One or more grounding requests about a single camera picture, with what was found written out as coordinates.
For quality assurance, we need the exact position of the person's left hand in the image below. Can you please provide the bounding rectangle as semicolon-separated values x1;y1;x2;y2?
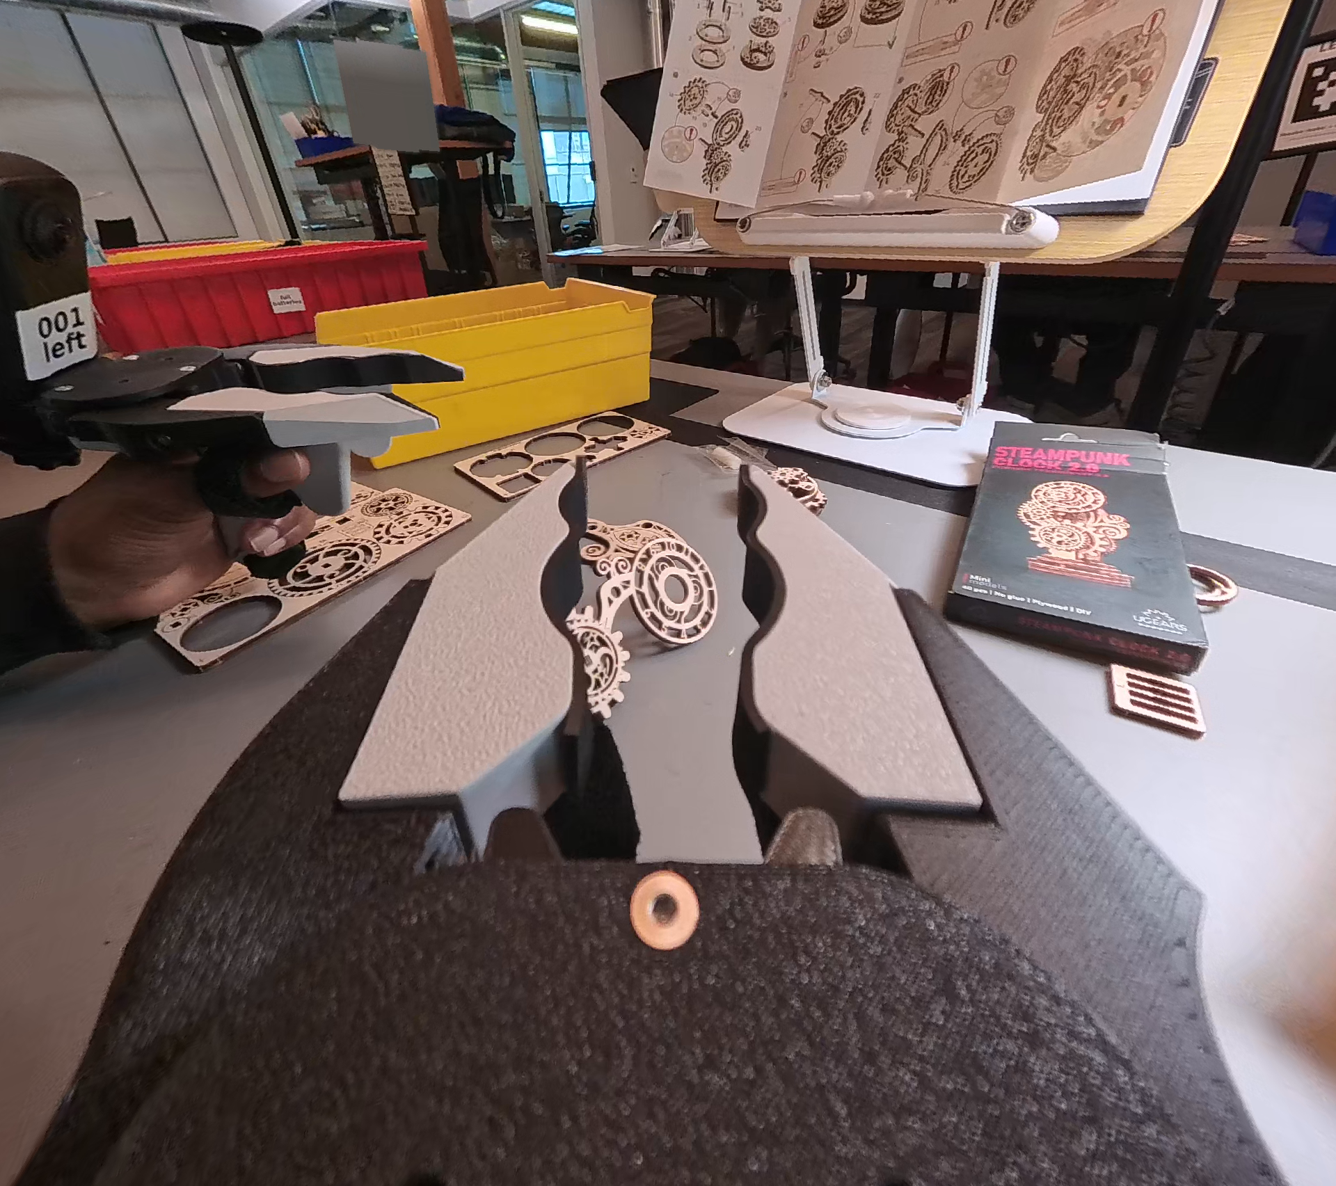
46;450;320;629

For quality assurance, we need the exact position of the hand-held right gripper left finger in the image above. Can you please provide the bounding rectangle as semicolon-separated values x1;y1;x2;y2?
338;455;591;859

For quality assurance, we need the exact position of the dark standing desk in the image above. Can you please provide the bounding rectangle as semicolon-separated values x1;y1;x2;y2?
295;137;517;269

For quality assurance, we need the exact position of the wooden gear piece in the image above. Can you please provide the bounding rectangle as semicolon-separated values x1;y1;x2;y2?
566;617;634;720

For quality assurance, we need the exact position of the light wooden board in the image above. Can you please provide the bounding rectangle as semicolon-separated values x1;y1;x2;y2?
712;0;1336;266

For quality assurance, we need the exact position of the black and white marker tag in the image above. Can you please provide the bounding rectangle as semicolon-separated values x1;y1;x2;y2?
1274;38;1336;156

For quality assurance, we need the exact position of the wooden sheet with round holes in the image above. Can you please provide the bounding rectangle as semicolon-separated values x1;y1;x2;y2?
453;412;672;501

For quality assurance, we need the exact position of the small wooden grille piece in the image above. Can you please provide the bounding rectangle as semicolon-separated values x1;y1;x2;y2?
1106;663;1208;739

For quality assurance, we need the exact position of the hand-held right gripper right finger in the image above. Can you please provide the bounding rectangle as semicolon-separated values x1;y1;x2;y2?
737;464;985;859

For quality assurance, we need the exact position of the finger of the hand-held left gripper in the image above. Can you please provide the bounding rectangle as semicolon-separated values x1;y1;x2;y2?
250;344;466;397
167;389;442;522

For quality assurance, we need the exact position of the hanging paper sign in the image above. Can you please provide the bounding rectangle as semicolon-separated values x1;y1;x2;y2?
370;148;419;217

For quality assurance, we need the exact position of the ornate wooden clock frame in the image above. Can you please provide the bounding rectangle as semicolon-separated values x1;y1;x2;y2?
567;518;722;650

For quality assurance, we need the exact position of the person's left forearm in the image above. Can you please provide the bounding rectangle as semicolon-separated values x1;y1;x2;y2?
0;508;117;677

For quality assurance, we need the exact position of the black trapezoid panel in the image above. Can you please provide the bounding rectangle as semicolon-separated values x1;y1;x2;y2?
599;70;663;135

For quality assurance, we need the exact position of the yellow plastic tote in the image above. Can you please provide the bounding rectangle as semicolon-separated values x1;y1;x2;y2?
104;240;288;261

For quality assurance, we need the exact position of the black metal post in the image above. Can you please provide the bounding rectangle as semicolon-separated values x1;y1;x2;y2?
1127;0;1336;436

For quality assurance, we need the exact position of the white book stand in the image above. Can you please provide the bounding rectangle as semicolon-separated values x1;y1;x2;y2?
722;199;1060;490

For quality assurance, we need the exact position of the red plastic bin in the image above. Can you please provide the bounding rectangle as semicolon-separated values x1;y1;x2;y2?
87;238;430;355

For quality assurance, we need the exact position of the wooden part sheet with gears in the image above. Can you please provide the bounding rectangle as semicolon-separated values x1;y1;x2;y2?
156;482;473;671

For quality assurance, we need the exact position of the long wooden table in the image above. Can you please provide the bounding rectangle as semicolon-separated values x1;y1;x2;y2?
547;241;1336;290

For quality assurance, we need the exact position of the blue cloth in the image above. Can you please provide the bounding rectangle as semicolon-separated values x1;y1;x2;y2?
435;103;517;144

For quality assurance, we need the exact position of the yellow plastic bin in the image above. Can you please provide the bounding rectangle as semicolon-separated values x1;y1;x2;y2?
314;280;657;469

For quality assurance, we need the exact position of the paper instruction sheet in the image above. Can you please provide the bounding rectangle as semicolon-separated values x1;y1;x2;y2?
643;0;1277;206

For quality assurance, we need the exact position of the black product box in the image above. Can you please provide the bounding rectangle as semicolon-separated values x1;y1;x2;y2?
943;421;1210;677

